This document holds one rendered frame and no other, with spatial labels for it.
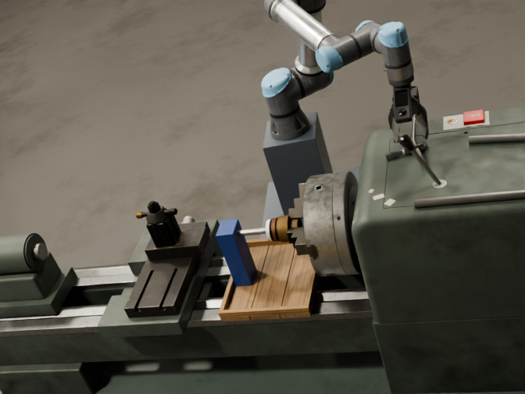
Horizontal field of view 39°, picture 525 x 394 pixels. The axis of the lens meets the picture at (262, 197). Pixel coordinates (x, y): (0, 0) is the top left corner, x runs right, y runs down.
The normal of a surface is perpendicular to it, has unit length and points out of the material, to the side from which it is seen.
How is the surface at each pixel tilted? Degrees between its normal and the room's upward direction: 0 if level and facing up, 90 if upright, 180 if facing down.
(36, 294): 90
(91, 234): 0
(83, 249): 0
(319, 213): 39
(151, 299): 0
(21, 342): 90
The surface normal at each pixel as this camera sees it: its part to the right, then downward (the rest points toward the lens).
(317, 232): -0.30, 0.11
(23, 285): -0.19, 0.60
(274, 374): -0.26, -0.79
